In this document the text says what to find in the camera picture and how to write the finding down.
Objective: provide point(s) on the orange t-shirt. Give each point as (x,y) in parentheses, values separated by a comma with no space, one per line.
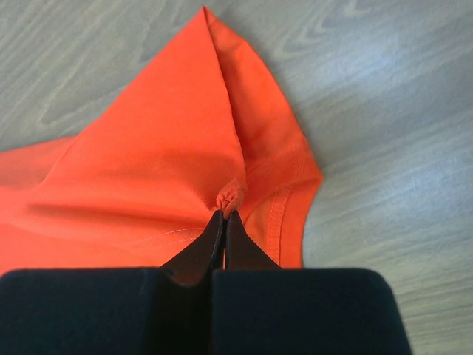
(204,127)

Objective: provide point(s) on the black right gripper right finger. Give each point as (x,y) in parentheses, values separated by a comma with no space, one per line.
(260,308)

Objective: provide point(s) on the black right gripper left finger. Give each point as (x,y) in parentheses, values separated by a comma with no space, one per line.
(139,310)

